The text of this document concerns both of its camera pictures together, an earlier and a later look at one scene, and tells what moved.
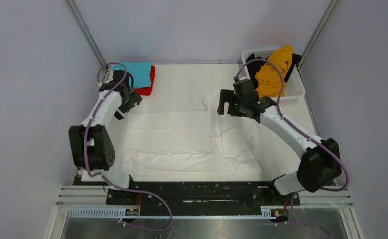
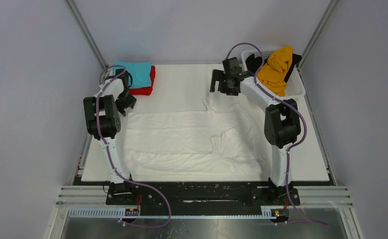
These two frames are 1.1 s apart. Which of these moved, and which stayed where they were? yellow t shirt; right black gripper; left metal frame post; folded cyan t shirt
Moved: right black gripper
Stayed: yellow t shirt; left metal frame post; folded cyan t shirt
